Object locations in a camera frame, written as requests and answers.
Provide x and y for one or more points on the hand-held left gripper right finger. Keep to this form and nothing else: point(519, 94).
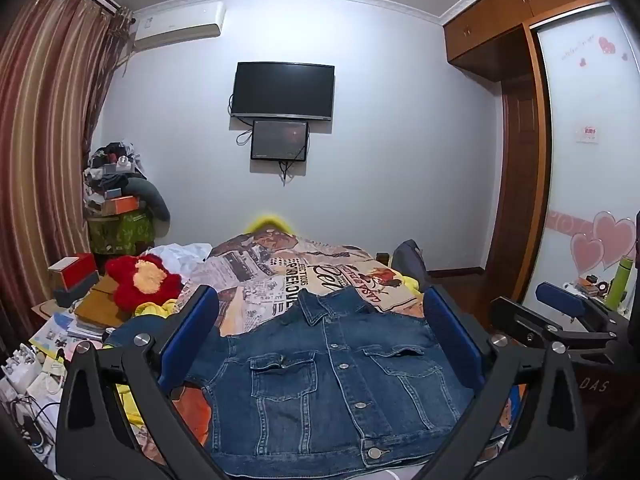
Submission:
point(452, 335)

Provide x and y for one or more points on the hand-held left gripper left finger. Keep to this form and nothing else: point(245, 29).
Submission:
point(192, 320)

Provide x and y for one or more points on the white cloth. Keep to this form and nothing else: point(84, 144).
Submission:
point(175, 260)

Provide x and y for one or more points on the red box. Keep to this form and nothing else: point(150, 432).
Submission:
point(80, 265)

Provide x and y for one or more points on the pile of white chargers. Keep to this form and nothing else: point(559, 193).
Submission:
point(30, 385)

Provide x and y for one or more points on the large black television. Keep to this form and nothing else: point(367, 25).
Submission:
point(282, 90)

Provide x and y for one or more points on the red plush toy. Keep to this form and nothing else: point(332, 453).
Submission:
point(125, 285)

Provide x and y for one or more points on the striped brown curtain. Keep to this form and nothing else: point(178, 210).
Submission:
point(40, 135)

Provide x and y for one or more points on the dark blue backpack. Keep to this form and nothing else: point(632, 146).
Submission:
point(410, 260)

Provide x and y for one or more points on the brown room door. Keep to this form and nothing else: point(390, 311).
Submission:
point(520, 175)

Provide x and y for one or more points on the brown wooden wardrobe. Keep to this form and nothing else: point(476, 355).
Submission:
point(500, 25)

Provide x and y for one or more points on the brown wooden post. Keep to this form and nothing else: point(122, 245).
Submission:
point(382, 257)

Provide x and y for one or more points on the orange box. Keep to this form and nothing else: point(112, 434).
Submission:
point(122, 205)

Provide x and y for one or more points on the white air conditioner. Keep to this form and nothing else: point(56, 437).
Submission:
point(175, 27)

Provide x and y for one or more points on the pile of books and papers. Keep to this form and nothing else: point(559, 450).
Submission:
point(55, 332)

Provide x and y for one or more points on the green bottle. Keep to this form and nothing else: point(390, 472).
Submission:
point(620, 285)

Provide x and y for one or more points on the blue denim jacket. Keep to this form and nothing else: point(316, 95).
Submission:
point(320, 385)

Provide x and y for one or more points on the small black monitor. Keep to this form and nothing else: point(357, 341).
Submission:
point(279, 140)

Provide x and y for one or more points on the brown cardboard boards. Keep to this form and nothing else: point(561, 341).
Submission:
point(100, 305)

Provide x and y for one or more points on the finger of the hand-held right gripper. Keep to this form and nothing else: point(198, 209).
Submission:
point(515, 320)
point(560, 296)

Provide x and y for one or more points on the pile of mixed clothes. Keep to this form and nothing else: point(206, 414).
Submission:
point(107, 180)

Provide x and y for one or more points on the yellow blanket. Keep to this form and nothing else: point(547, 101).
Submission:
point(270, 222)

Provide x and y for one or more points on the dark grey box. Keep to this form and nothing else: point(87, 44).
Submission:
point(75, 292)

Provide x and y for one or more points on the white heart-print sliding door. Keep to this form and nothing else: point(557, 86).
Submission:
point(575, 185)

